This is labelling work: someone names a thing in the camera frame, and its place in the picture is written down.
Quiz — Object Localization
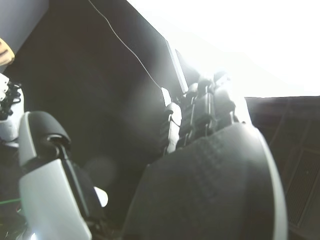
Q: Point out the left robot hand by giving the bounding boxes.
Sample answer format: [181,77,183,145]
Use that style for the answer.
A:
[17,71,288,240]

